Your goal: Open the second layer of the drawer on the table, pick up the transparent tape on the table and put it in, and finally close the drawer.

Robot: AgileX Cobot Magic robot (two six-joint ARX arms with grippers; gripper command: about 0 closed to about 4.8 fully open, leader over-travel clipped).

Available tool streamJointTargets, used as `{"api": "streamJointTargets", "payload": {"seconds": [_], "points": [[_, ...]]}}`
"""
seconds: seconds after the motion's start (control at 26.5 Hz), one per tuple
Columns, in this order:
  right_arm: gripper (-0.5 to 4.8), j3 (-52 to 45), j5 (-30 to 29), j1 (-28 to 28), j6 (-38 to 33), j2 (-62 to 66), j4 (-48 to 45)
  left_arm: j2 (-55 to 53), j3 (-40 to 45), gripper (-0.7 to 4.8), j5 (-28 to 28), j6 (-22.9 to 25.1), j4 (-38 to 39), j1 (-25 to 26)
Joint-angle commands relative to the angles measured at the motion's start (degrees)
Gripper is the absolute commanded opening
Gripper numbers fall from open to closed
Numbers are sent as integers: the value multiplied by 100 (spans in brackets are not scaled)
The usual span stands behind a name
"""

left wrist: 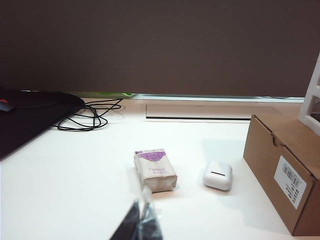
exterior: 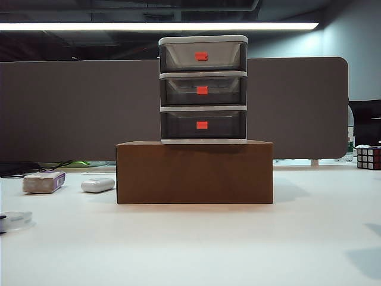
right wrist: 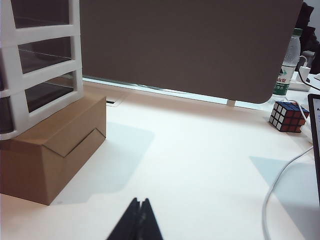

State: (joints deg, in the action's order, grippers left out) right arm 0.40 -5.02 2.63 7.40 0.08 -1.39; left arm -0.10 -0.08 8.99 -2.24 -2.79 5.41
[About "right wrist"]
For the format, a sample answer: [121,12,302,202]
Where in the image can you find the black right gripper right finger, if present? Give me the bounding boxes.
[136,197,165,240]

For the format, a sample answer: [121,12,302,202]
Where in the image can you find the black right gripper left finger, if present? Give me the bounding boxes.
[106,197,142,240]

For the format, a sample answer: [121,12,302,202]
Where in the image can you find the smoky transparent drawer red tab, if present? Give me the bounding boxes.
[0,36,76,91]
[0,71,78,134]
[9,0,74,29]

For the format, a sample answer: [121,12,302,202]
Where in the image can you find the brown cardboard box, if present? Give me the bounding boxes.
[0,96,108,206]

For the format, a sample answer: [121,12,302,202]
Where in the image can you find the black Rubik's cube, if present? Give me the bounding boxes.
[268,101,310,133]

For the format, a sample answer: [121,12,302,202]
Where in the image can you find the grey-brown desk partition panel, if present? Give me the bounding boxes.
[79,0,304,105]

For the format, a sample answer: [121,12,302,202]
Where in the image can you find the black monitor edge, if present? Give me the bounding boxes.
[307,93,320,164]

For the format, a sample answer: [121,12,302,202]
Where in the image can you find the white power strip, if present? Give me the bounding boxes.
[287,71,320,92]

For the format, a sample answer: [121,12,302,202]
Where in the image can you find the white charger plug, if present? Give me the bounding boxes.
[298,55,311,79]

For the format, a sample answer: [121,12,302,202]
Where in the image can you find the clear water bottle green label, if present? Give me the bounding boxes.
[267,27,301,105]

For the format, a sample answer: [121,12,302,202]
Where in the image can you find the black office chair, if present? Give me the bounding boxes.
[294,1,320,75]

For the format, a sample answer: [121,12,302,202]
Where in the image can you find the white cable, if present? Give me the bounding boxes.
[293,99,314,145]
[261,146,315,240]

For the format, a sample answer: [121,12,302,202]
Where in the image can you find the white plastic drawer cabinet frame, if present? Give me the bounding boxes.
[0,0,85,141]

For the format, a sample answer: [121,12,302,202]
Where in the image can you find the black power cable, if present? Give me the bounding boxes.
[298,71,320,91]

